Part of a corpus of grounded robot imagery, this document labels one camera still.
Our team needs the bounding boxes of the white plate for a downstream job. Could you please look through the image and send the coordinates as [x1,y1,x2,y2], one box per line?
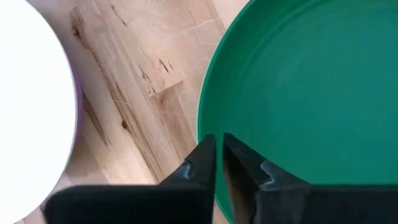
[0,0,78,224]

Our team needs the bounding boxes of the dark green plate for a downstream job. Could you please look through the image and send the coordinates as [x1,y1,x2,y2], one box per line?
[196,0,398,224]

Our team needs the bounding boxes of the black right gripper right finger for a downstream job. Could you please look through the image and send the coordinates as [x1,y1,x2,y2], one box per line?
[223,133,398,224]

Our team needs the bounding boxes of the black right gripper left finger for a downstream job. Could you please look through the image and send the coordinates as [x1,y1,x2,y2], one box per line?
[43,134,218,224]

